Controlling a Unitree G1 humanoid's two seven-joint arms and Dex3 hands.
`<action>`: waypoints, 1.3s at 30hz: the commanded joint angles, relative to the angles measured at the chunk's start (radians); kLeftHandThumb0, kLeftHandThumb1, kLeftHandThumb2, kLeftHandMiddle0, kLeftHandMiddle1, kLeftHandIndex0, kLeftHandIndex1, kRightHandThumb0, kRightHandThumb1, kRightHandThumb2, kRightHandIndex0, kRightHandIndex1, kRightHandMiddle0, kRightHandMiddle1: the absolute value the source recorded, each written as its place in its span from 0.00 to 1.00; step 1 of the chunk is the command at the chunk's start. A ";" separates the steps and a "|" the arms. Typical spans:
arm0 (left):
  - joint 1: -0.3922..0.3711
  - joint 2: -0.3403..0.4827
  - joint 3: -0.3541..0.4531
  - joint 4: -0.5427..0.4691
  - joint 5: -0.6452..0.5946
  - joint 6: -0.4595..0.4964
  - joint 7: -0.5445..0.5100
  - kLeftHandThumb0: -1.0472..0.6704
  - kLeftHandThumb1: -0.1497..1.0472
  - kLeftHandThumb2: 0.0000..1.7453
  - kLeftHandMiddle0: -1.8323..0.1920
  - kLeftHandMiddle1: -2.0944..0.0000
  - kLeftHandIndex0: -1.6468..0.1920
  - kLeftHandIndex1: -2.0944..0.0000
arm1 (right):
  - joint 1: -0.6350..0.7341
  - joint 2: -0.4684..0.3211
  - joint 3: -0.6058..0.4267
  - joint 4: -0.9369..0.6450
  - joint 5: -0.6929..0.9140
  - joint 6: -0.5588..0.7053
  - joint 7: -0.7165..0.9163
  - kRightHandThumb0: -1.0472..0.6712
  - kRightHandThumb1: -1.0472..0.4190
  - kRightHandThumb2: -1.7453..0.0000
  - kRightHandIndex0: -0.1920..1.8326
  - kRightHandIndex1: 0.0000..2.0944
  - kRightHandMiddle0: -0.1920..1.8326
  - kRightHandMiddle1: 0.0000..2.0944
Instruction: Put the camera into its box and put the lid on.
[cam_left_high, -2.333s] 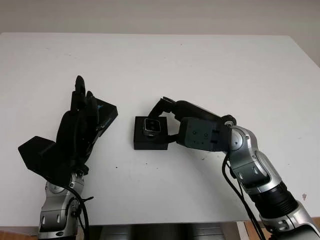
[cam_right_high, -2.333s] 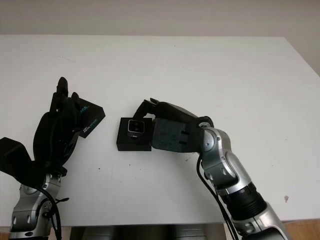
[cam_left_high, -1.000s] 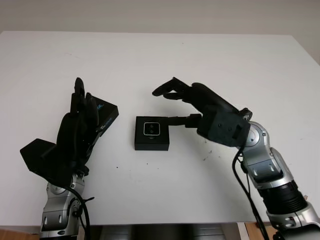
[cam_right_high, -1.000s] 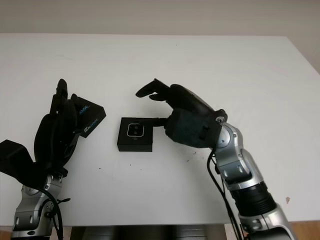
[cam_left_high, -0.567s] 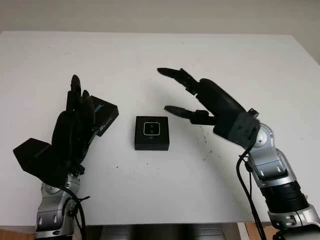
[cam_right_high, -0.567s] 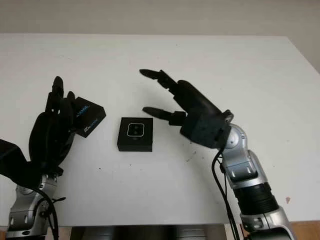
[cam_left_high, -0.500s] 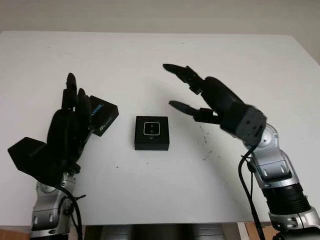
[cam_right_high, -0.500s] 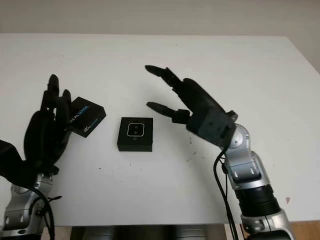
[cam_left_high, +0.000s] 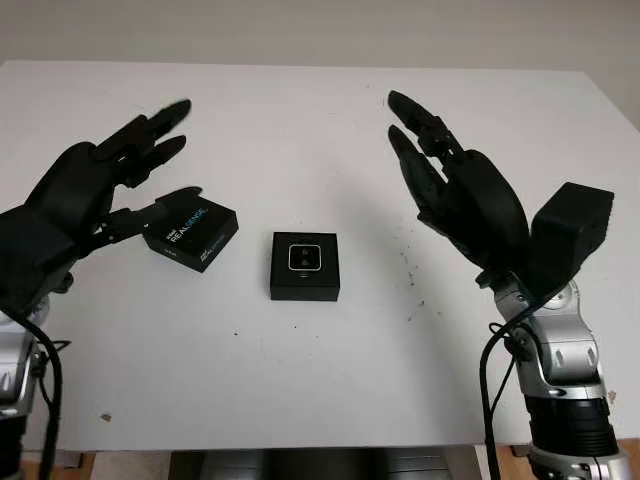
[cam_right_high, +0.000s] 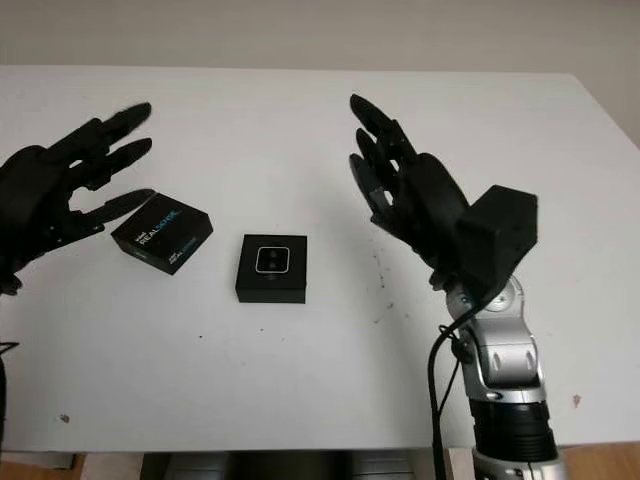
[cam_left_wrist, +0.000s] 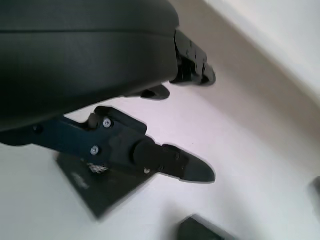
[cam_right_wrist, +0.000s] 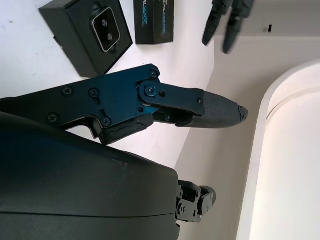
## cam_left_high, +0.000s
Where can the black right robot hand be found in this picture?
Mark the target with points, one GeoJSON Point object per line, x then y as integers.
{"type": "Point", "coordinates": [480, 200]}

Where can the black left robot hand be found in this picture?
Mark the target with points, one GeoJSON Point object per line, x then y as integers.
{"type": "Point", "coordinates": [70, 180]}

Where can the black RealSense box lid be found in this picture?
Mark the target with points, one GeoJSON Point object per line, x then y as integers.
{"type": "Point", "coordinates": [200, 230]}

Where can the small silver depth camera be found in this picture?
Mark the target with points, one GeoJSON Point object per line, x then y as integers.
{"type": "Point", "coordinates": [304, 257]}

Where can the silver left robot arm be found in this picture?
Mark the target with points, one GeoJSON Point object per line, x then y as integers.
{"type": "Point", "coordinates": [15, 360]}

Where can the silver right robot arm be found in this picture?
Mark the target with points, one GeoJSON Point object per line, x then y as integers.
{"type": "Point", "coordinates": [565, 360]}

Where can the dark grey robot torso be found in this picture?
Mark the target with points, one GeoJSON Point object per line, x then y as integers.
{"type": "Point", "coordinates": [320, 460]}

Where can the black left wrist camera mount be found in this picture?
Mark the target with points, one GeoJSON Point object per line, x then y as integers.
{"type": "Point", "coordinates": [30, 255]}

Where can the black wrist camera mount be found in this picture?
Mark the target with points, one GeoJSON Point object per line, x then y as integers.
{"type": "Point", "coordinates": [30, 255]}
{"type": "Point", "coordinates": [570, 230]}

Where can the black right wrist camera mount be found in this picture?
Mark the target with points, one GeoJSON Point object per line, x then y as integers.
{"type": "Point", "coordinates": [570, 230]}

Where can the black camera box base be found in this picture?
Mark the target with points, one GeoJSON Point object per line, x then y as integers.
{"type": "Point", "coordinates": [305, 289]}

